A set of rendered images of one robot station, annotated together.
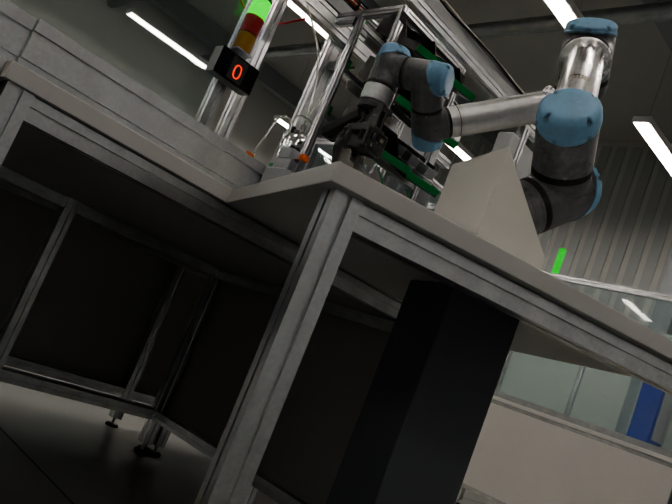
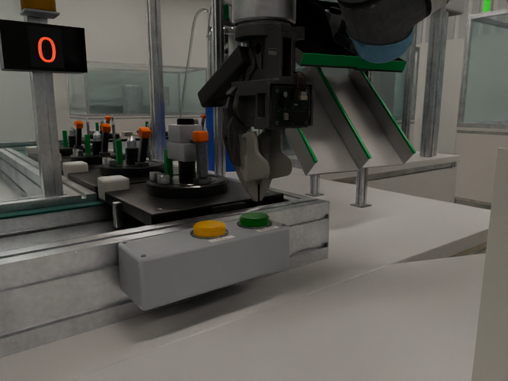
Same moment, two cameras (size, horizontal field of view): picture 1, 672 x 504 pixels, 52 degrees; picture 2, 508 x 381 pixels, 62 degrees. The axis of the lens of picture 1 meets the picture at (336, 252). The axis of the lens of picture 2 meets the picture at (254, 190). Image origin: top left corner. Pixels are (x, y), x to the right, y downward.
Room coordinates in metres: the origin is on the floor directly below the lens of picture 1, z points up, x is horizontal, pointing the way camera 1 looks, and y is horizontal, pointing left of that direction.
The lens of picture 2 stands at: (1.02, 0.00, 1.12)
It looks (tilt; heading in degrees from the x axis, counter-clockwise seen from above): 11 degrees down; 7
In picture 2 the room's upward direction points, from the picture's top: straight up
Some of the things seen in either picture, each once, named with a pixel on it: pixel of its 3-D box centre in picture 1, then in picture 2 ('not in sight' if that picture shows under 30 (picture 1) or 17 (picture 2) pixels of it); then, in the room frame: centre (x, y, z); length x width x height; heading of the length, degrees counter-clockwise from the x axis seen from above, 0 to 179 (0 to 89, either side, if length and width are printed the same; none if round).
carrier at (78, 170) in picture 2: not in sight; (131, 153); (1.92, 0.37, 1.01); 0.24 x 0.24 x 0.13; 43
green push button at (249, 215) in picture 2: not in sight; (254, 222); (1.57, 0.06, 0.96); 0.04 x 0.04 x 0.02
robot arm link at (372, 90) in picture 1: (377, 99); (266, 10); (1.55, 0.04, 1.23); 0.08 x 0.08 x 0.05
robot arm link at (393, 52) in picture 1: (389, 69); not in sight; (1.55, 0.04, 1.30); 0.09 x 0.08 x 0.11; 63
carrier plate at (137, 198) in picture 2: not in sight; (187, 195); (1.73, 0.20, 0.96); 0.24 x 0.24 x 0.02; 43
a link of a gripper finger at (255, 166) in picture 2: (344, 167); (255, 168); (1.54, 0.05, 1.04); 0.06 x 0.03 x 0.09; 44
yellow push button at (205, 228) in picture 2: not in sight; (209, 231); (1.52, 0.11, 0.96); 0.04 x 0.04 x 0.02
